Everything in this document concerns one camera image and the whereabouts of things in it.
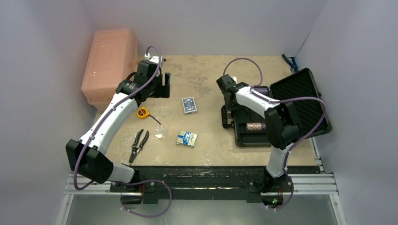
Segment blue playing card deck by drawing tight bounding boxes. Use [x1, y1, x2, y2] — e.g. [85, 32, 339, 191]
[182, 97, 197, 114]

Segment black poker set case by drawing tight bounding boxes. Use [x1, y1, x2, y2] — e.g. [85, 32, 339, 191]
[235, 68, 332, 147]

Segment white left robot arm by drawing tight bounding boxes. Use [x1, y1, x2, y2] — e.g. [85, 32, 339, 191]
[66, 57, 170, 192]

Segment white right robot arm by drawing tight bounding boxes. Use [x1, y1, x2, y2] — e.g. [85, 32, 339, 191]
[216, 75, 302, 191]

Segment clear dealer button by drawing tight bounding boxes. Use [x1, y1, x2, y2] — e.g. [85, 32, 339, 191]
[159, 106, 171, 117]

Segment yellow tape measure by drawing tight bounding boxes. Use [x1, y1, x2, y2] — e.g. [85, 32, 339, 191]
[136, 106, 161, 125]

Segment pink plastic storage box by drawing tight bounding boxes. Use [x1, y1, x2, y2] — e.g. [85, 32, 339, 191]
[81, 29, 139, 112]

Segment purple chip stack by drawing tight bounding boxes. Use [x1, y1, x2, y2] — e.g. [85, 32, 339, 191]
[253, 86, 269, 96]

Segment clear round disc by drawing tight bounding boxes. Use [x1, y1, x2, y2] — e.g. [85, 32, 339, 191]
[154, 125, 168, 139]

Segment orange purple chip row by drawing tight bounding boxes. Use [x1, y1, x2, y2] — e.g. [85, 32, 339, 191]
[245, 122, 266, 131]

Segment blue yellow card deck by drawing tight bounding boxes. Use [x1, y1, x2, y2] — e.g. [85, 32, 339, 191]
[176, 130, 198, 148]

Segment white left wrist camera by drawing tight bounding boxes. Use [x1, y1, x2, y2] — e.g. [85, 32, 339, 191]
[144, 53, 164, 76]

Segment black handled pliers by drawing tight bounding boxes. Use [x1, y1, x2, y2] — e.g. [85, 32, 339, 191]
[128, 129, 149, 164]

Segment blue handled pliers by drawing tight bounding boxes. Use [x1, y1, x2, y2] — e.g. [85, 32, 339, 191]
[282, 54, 299, 73]

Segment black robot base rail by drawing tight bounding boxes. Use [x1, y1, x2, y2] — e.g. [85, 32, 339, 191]
[63, 165, 339, 206]

